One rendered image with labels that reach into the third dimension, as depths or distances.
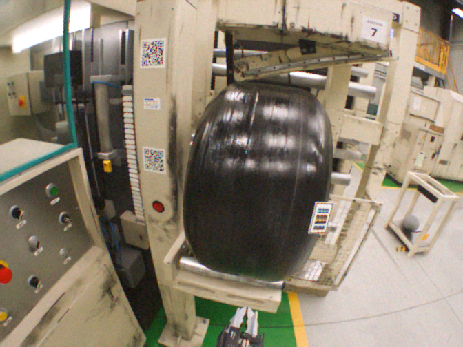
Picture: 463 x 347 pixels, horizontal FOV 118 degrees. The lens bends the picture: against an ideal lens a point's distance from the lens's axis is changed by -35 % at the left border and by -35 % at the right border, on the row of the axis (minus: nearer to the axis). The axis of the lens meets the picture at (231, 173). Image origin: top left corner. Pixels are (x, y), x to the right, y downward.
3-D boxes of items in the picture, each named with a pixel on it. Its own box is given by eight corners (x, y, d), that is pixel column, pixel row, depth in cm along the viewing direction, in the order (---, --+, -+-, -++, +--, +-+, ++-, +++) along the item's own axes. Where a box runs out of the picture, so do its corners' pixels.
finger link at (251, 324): (264, 297, 40) (260, 333, 32) (260, 312, 42) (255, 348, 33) (250, 294, 41) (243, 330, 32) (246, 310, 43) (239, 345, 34)
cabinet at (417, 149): (398, 186, 351) (419, 127, 298) (383, 174, 403) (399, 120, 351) (426, 189, 352) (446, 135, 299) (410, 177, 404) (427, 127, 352)
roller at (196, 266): (176, 269, 65) (175, 260, 63) (181, 260, 69) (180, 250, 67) (282, 292, 59) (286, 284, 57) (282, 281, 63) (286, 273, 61)
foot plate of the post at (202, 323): (158, 342, 106) (156, 340, 104) (173, 309, 130) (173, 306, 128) (198, 355, 101) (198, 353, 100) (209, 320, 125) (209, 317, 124)
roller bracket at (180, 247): (165, 280, 63) (162, 261, 59) (203, 214, 98) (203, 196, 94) (175, 283, 62) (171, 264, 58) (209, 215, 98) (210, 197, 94)
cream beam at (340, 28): (214, 26, 63) (218, -13, 56) (230, 39, 85) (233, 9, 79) (391, 52, 53) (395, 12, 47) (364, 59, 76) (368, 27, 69)
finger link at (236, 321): (250, 294, 41) (243, 330, 32) (246, 310, 43) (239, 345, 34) (235, 291, 41) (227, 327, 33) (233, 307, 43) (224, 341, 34)
